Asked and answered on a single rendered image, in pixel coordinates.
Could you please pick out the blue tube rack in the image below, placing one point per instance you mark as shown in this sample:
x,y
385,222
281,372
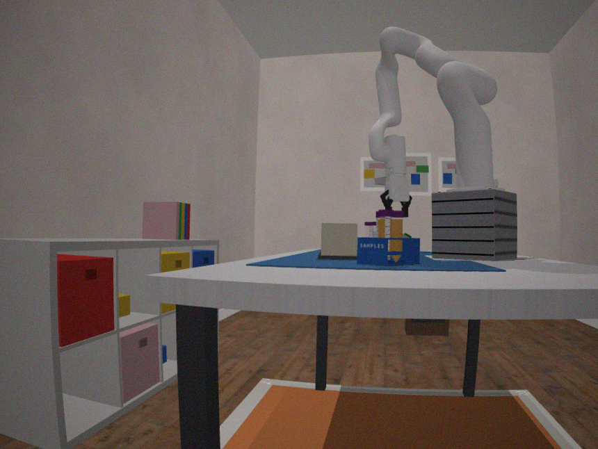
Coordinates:
x,y
374,251

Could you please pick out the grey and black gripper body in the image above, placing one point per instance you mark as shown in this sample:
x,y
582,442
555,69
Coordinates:
x,y
398,188

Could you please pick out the blue flat mat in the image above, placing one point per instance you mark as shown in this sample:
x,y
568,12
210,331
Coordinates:
x,y
310,260

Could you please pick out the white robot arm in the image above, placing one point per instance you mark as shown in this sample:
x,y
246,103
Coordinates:
x,y
456,82

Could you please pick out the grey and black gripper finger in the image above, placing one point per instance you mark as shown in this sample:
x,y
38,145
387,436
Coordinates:
x,y
387,202
405,206

